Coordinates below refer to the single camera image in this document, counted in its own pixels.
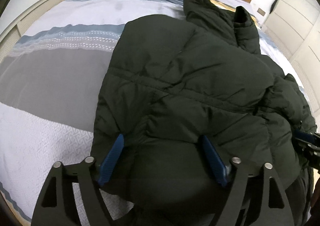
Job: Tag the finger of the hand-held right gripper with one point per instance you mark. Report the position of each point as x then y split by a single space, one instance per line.
311 148
303 137

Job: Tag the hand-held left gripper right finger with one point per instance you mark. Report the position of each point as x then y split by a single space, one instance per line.
213 161

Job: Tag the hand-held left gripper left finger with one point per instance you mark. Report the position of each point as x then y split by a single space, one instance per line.
112 161

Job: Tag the dark green puffer jacket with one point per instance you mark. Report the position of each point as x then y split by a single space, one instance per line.
187 78

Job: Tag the bed with striped duvet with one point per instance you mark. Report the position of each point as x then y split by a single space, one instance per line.
62 90

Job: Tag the white wardrobe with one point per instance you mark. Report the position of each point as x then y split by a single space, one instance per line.
295 15

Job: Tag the white slatted cabinet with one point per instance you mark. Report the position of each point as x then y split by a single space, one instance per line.
32 15

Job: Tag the wall switch plate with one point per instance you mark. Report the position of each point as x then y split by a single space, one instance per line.
261 12

